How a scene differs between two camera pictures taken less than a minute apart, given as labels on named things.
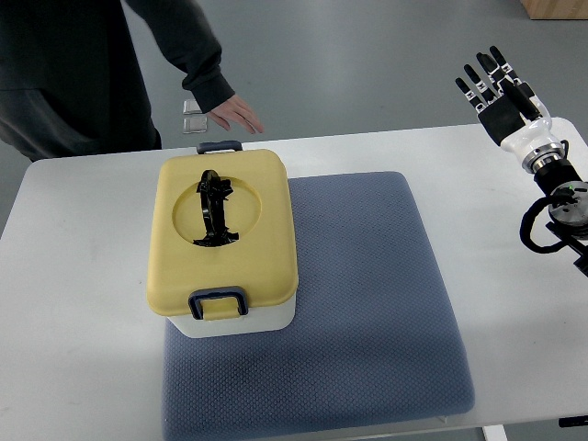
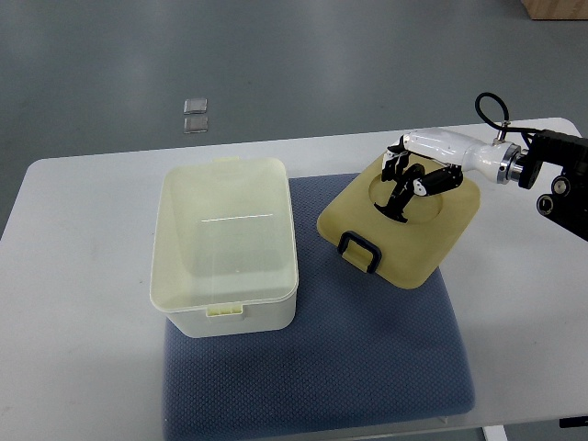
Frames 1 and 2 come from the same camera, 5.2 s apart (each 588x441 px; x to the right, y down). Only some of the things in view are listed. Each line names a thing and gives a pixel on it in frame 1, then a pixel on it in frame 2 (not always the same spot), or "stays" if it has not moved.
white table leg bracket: x=494 y=433 stays
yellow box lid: x=258 y=209 -> x=404 y=254
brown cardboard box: x=556 y=9 stays
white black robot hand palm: x=533 y=142 -> x=499 y=161
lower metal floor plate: x=195 y=123 stays
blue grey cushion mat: x=371 y=342 stays
